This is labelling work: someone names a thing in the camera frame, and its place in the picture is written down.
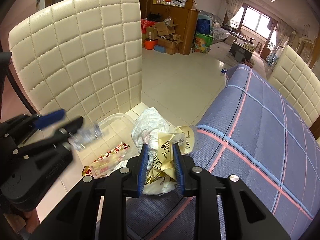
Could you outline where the gold foil wrapper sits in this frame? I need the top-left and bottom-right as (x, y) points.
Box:
(145, 126), (195, 184)

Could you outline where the clear plastic blister tray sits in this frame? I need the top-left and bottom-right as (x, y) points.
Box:
(68, 124), (103, 151)

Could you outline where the white tissue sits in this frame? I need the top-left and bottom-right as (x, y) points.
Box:
(131, 107), (175, 196)

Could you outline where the red yellow patterned wrapper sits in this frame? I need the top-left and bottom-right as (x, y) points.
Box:
(81, 142), (130, 178)

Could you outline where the person's left hand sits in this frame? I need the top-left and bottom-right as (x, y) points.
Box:
(4, 209), (40, 233)

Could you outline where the cream quilted chair left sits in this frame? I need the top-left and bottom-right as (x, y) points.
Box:
(7, 0), (143, 181)

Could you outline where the cream quilted chair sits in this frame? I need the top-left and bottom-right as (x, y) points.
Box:
(7, 0), (143, 181)
(268, 46), (320, 127)

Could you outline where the blue plaid tablecloth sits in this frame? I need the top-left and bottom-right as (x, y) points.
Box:
(125, 64), (320, 240)

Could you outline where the orange plastic bucket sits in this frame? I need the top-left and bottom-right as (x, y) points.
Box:
(144, 38), (158, 50)

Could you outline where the colourful woven bag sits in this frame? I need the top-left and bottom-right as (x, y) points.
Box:
(191, 31), (213, 54)

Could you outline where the dark coffee table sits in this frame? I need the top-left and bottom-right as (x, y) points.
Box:
(229, 41), (254, 62)

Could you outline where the pile of cardboard boxes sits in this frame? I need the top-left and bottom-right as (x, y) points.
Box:
(143, 17), (183, 55)

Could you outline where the grey sofa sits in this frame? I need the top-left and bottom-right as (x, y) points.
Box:
(198, 10), (230, 44)

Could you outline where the cream quilted chair far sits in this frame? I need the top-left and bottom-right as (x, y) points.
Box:
(268, 46), (320, 127)

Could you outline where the window with curtains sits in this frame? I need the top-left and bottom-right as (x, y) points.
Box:
(224, 0), (294, 51)

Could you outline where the wooden partition cabinet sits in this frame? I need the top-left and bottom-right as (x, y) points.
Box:
(149, 0), (199, 55)

